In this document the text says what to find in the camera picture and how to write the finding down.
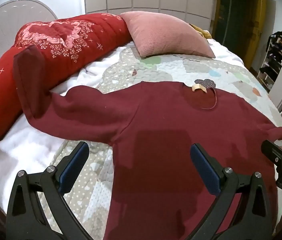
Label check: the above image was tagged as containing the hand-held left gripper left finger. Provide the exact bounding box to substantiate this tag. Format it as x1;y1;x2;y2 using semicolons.
6;141;99;240

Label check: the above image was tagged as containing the grey padded headboard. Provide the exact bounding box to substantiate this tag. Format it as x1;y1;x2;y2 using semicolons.
0;0;59;88

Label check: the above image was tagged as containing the dark door with yellow frame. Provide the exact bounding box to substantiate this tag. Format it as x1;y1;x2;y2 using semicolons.
212;0;267;69

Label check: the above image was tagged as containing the pink corduroy pillow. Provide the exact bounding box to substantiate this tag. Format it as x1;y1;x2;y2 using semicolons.
120;11;215;58

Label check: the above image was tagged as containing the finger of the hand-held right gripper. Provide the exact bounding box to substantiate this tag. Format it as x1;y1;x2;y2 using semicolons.
261;140;282;173

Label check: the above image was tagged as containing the red floral quilt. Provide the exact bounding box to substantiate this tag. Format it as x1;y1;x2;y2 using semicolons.
0;12;134;158

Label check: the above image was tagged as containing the white fleece blanket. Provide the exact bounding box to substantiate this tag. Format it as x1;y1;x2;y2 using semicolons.
0;39;244;205

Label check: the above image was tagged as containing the yellow cloth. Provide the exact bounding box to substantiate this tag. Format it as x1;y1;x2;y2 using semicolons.
189;24;212;40

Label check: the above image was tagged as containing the cluttered shoe rack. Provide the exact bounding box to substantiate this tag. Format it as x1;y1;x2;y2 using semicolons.
257;30;282;90

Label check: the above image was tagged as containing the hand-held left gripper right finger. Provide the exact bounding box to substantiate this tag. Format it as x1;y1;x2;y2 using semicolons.
184;143;274;240

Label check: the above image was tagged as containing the beige patchwork bedspread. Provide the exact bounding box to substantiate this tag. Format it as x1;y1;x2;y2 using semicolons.
47;40;282;240

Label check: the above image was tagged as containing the dark red sweater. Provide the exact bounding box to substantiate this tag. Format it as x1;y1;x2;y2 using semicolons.
13;45;282;240

